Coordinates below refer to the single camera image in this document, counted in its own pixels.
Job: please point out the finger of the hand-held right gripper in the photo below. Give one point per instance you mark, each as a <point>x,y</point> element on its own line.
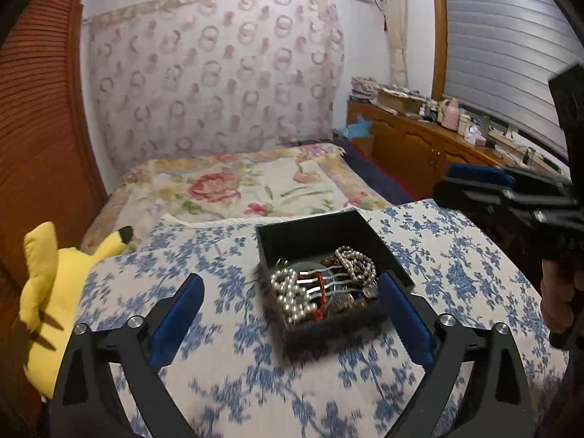
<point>479,198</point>
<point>479,174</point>

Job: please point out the circle-patterned headboard cover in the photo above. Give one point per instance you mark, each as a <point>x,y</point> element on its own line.
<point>205,77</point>

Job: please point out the stack of patterned papers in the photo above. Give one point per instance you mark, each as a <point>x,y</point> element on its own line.
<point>365,87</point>

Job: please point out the brown wooden cabinet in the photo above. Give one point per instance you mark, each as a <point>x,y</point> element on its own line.
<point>410,146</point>

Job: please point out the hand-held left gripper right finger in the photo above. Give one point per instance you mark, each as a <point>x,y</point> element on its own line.
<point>406,319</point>

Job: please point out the silver wavy hair comb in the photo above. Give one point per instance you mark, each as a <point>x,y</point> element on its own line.
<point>319,281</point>

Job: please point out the black jewelry box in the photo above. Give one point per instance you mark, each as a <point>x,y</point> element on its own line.
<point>273,237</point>

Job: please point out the beige curtain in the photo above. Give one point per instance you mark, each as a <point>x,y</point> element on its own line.
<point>396,23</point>

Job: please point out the grey window blind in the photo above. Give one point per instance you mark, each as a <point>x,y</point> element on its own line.
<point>492,32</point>

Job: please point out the pink kettle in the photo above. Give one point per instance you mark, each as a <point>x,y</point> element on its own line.
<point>450,114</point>

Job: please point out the cardboard box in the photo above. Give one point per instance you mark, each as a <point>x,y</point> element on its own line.
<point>398,101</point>

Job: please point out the person's right hand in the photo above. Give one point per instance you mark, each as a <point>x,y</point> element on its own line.
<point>559,299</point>

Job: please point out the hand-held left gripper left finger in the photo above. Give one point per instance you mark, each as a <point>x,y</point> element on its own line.
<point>178,324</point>

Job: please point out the pink tissue box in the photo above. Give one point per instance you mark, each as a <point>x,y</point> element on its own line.
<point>475,138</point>

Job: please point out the yellow plush toy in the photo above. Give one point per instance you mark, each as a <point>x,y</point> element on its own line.
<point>45,292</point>

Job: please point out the blue plastic bag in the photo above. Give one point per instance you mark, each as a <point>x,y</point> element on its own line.
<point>359,128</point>

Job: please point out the dark blue bedsheet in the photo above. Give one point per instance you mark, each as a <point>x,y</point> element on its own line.
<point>378,178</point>

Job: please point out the brown wooden wardrobe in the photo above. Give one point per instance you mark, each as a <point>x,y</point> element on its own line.
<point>41,123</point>

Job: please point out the pink floral bed blanket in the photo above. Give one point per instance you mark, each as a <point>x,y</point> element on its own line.
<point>219,187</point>

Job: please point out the blue floral white cloth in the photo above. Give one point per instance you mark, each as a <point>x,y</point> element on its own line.
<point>237,374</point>

